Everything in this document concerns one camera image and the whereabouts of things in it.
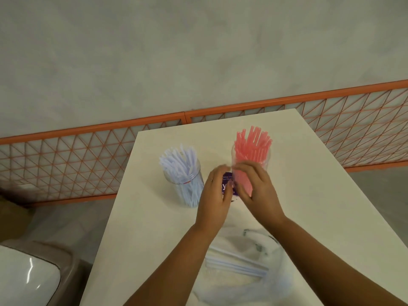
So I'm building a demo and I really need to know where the person's right hand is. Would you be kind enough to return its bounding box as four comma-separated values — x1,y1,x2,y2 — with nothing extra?
232,161,286,226

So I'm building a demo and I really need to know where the brown cardboard box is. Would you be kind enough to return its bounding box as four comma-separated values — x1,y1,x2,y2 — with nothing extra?
0,195,34,243

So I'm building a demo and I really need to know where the clear jar with pink straws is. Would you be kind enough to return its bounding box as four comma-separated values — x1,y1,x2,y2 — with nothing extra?
231,142,272,198

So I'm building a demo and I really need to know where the beige chair with white seat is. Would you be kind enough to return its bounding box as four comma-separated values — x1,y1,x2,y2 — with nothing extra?
0,240,80,306

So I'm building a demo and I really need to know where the pile of mixed straws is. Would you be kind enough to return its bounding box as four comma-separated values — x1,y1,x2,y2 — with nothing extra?
205,245,270,278

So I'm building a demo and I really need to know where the person's right forearm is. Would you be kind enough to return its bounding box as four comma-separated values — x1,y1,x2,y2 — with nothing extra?
269,215,406,306

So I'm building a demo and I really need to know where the clear jar of pink straws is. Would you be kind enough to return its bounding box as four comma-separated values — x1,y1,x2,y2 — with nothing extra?
234,125,273,196

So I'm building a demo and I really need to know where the clear jar of white straws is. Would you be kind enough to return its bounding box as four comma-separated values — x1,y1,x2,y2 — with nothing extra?
159,144,204,207

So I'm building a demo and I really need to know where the clear plastic bag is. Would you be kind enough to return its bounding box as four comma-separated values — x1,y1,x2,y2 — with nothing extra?
191,226,294,306

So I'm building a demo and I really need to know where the round purple sticker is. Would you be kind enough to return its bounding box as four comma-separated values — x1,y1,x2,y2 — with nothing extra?
221,171,240,203

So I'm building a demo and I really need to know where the person's left hand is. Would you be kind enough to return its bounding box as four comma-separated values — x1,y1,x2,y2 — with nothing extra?
195,165,238,235

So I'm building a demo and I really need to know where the person's left forearm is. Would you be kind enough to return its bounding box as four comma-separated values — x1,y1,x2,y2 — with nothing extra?
122,223,224,306

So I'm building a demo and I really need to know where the orange lattice fence panel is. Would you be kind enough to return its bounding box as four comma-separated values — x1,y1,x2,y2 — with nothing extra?
0,112,187,207
184,79,408,173

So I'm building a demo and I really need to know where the clear jar with white straws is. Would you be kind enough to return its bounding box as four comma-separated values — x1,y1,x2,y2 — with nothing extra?
162,159,204,208

